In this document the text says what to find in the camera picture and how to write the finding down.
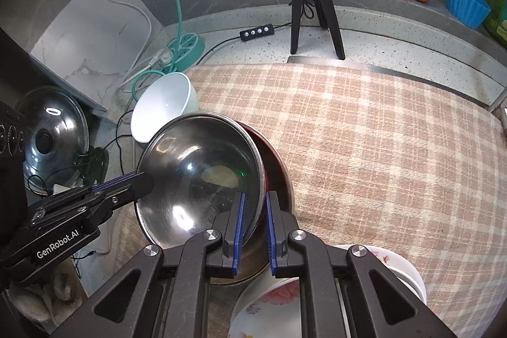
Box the stainless steel bowl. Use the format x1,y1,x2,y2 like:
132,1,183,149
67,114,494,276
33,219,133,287
135,112,265,249

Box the black cable with inline switch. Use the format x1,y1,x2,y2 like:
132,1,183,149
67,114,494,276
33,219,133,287
190,23,294,63

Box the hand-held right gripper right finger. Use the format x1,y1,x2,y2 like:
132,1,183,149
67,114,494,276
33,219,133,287
265,191,456,338

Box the white plate with red-flowered rim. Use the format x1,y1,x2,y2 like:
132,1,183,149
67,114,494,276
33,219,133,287
230,243,401,338

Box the blue fluted cup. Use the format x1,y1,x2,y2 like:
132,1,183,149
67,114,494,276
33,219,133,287
444,0,492,30

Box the beige plaid tablecloth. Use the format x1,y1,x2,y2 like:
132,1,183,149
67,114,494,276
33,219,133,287
115,63,507,335

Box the pale green bowl, white inside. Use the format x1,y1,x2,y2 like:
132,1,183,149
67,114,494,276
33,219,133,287
131,72,199,144

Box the steel pot lid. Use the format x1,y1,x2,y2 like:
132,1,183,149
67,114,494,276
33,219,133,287
16,86,90,196

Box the black round stand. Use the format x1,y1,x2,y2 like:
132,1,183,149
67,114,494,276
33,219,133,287
73,147,109,188

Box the red bowl with steel inside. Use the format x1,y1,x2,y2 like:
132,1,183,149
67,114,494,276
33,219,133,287
206,121,296,285

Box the pale knitted cloth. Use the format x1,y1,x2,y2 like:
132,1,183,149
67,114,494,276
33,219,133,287
8,267,88,325

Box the teal round power strip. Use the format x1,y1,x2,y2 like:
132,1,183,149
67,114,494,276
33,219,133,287
164,35,206,71

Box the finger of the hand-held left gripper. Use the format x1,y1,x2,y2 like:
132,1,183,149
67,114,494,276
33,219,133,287
104,172,155,209
91,171,138,194

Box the green box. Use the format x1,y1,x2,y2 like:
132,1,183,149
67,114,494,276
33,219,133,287
481,0,507,46

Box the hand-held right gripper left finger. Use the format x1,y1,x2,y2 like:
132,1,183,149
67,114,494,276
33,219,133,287
49,191,249,338

